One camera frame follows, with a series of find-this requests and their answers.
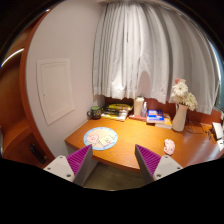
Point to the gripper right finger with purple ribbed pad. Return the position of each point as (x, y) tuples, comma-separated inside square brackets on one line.
[(154, 167)]

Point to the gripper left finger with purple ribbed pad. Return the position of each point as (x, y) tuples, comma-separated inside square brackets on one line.
[(74, 167)]

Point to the round cartoon mouse pad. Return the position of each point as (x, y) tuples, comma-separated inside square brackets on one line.
[(101, 138)]

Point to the blue white book stack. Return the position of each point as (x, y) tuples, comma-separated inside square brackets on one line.
[(159, 119)]

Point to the red flat tray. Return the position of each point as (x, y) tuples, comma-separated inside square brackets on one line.
[(137, 117)]

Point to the clear small bottle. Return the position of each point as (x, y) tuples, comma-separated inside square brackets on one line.
[(144, 109)]

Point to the white ceramic vase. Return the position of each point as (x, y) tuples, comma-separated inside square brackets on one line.
[(178, 122)]

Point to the dark green mug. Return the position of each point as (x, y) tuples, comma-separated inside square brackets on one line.
[(95, 112)]

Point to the yellow black book stack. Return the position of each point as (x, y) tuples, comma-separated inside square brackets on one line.
[(117, 112)]

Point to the white cylindrical container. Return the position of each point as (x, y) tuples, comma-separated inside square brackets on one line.
[(138, 103)]

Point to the white device at desk edge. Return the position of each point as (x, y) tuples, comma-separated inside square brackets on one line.
[(218, 133)]

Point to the white pink flower bouquet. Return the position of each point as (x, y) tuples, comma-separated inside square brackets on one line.
[(181, 94)]

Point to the white sheer curtain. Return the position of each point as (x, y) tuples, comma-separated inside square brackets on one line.
[(141, 48)]

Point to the white wall access panel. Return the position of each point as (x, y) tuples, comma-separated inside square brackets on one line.
[(54, 88)]

